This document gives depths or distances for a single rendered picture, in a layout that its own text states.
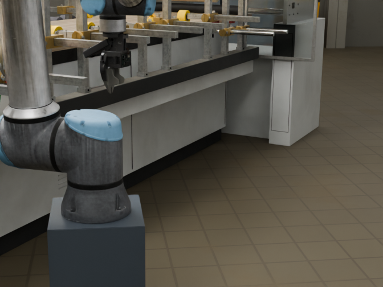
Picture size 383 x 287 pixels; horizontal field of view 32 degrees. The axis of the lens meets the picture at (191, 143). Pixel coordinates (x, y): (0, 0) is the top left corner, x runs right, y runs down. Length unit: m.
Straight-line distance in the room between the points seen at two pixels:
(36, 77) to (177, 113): 2.53
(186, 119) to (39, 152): 2.63
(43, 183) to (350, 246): 1.45
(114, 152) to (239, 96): 3.35
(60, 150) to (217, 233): 1.62
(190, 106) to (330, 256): 1.69
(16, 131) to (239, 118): 3.42
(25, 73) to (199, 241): 1.63
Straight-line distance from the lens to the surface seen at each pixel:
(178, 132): 4.28
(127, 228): 1.76
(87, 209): 1.78
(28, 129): 1.80
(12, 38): 1.76
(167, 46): 3.62
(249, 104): 5.04
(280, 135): 4.86
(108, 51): 2.33
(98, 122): 1.74
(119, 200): 1.81
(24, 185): 3.12
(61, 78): 2.49
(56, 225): 1.79
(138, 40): 2.87
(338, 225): 3.47
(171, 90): 3.72
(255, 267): 2.95
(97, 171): 1.76
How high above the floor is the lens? 1.26
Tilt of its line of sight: 15 degrees down
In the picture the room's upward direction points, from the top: 1 degrees clockwise
